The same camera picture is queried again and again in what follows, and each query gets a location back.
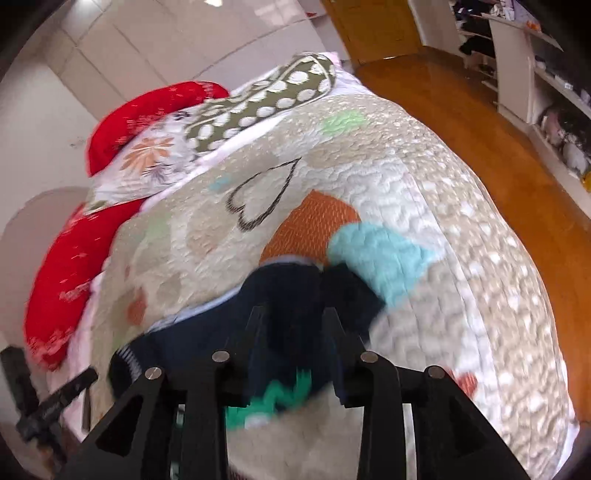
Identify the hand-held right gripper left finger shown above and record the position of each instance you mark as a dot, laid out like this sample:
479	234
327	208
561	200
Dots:
240	364

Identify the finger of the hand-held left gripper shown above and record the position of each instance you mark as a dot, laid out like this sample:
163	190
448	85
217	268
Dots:
74	387

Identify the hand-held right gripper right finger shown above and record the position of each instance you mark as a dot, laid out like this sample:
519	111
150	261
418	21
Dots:
369	383

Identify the navy pants with striped lining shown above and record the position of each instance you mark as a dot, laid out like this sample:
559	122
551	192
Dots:
286	295

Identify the red pillow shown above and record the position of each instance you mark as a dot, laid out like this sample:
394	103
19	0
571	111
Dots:
69	277
134	115

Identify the heart printed quilt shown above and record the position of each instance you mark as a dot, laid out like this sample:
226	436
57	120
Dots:
392	184

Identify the floral white pillow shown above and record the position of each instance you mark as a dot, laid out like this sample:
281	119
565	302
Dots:
147	161

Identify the green polka dot pillow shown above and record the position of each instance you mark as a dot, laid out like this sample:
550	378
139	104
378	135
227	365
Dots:
277	92

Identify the pile of stuffed toys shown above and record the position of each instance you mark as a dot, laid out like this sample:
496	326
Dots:
570	143

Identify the white shelf unit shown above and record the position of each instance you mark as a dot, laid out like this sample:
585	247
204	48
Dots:
512	78

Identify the wooden door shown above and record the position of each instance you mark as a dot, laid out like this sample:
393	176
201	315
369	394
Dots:
369	27

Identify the dark clothes on shelf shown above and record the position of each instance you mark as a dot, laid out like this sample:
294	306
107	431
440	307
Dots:
475	27

